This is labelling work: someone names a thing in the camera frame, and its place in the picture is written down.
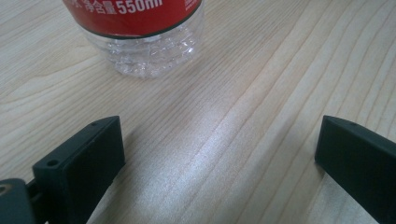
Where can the clear plastic bottle red label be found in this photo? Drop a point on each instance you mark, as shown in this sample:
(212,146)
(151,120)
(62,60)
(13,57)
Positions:
(140,37)

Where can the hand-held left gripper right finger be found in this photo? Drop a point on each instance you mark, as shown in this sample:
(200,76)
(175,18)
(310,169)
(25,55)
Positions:
(361,158)

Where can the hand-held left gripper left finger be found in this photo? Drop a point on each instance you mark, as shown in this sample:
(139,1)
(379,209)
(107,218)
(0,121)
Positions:
(84,165)

